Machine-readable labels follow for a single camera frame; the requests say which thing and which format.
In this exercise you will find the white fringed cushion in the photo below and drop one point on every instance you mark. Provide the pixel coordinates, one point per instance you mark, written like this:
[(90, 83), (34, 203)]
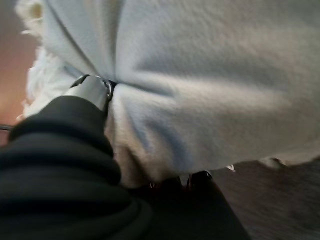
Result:
[(200, 87)]

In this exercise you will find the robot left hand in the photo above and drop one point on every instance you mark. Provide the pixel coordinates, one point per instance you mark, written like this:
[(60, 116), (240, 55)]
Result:
[(62, 175)]

